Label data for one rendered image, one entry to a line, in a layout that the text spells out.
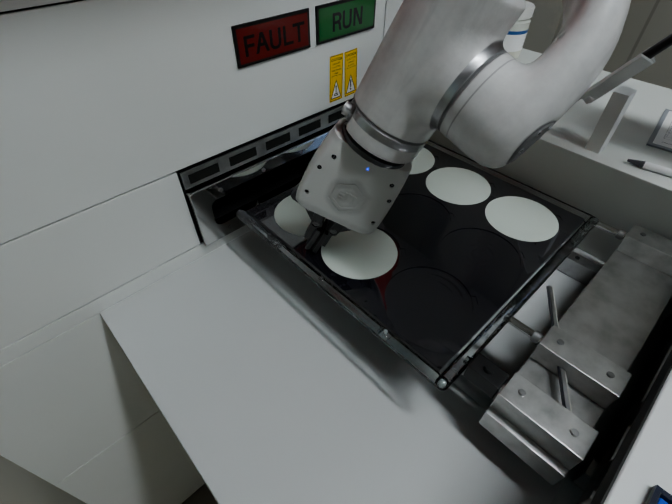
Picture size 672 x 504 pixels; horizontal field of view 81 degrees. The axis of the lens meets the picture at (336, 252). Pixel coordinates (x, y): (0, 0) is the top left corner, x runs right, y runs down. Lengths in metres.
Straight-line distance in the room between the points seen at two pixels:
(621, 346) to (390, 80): 0.39
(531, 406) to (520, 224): 0.28
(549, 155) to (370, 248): 0.32
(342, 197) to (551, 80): 0.22
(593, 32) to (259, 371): 0.45
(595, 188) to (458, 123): 0.38
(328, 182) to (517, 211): 0.32
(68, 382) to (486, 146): 0.63
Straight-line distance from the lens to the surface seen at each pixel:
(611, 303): 0.59
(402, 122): 0.36
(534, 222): 0.63
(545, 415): 0.43
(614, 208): 0.69
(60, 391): 0.72
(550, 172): 0.70
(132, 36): 0.50
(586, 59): 0.35
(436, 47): 0.34
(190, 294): 0.61
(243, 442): 0.48
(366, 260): 0.50
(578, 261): 0.67
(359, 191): 0.42
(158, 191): 0.56
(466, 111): 0.33
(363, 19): 0.68
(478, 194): 0.65
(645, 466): 0.39
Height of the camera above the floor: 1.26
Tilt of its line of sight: 45 degrees down
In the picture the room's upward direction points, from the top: straight up
